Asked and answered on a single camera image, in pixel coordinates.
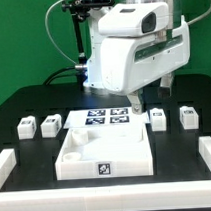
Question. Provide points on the white U-shaped obstacle fence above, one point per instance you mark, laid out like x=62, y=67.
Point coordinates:
x=32, y=186

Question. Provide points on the white square table top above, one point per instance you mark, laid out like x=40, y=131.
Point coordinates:
x=98, y=152

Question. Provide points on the black camera on stand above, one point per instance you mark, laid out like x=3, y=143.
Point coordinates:
x=80, y=11

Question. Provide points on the white sheet with AprilTags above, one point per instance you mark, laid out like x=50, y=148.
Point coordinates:
x=103, y=117

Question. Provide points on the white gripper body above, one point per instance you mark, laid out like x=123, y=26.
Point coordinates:
x=137, y=48

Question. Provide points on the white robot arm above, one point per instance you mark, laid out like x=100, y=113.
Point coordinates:
x=94, y=80

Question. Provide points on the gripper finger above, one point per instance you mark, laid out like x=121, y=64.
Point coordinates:
x=135, y=99
x=165, y=88

